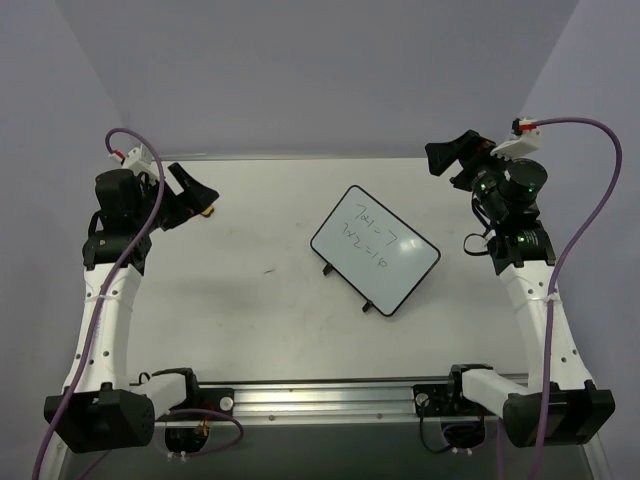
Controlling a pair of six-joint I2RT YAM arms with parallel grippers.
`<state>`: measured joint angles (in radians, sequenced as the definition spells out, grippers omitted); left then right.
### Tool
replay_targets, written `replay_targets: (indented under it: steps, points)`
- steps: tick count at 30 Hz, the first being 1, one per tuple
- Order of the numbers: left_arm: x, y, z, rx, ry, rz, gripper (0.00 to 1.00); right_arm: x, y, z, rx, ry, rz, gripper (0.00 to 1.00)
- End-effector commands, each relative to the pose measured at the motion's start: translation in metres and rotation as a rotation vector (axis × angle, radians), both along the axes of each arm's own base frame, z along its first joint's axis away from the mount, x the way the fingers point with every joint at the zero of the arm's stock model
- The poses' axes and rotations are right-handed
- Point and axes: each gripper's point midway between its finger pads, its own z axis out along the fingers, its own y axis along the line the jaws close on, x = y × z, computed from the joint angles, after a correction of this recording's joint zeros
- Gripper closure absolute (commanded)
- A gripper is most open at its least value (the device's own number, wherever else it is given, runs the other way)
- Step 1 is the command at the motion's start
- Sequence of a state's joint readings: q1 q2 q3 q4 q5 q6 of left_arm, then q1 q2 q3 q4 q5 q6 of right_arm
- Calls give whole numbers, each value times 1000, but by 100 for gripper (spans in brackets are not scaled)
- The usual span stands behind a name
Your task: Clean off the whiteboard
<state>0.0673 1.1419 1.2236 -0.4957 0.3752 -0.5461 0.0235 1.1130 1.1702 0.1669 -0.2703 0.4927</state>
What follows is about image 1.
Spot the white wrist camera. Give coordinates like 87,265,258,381
109,145,153,174
491,117,542,160

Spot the aluminium rail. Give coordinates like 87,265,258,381
200,376,496,426

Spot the white whiteboard black frame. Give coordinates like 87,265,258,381
310,185,441,317

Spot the black cable at right base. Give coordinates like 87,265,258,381
417,417,486,455

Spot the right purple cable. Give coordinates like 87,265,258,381
494,115,624,480

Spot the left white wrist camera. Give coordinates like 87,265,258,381
109,145,153,174

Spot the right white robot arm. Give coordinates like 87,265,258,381
425,130,615,448

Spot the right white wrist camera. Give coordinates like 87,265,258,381
491,117,542,160

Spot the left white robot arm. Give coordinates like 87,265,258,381
44,163,219,454

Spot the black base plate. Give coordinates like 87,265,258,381
412,383,463,418
194,385,235,414

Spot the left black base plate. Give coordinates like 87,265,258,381
194,385,235,414

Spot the yellow whiteboard eraser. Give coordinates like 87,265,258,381
200,205,215,218

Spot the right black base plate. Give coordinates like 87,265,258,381
412,383,463,418

